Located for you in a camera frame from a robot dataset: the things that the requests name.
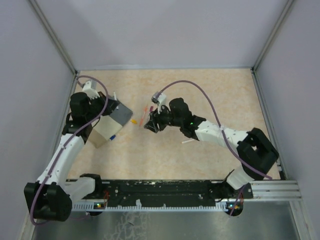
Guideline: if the orange pen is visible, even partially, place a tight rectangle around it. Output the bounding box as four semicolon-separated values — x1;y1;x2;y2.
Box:
139;104;148;127

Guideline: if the white pen dark tip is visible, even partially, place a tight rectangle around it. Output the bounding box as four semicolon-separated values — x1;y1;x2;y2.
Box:
181;139;194;144

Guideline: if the white pen blue end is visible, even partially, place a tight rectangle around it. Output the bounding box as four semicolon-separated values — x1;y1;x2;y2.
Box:
113;91;119;110

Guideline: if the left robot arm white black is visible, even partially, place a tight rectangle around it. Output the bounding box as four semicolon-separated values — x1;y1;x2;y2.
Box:
23;92;120;226

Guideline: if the aluminium frame rail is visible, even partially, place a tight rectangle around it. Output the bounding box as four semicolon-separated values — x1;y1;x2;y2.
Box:
251;180;302;202

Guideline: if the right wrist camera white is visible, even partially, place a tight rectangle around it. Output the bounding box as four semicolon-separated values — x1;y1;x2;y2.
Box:
151;91;167;114

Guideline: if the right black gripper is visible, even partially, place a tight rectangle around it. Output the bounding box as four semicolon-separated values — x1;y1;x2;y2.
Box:
144;103;183;134

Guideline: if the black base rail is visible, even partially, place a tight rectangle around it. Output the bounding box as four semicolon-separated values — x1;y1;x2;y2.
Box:
83;179;253;208

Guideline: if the folded grey beige cloth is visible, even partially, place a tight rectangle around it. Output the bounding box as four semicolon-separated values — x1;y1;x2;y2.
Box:
88;102;133;149

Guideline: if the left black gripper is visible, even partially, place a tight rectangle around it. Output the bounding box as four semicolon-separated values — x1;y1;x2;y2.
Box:
85;91;119;122

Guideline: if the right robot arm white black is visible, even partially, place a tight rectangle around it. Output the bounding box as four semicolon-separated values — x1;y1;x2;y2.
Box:
144;97;279;198

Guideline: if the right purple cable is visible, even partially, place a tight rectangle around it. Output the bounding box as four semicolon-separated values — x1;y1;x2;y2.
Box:
154;79;273;218

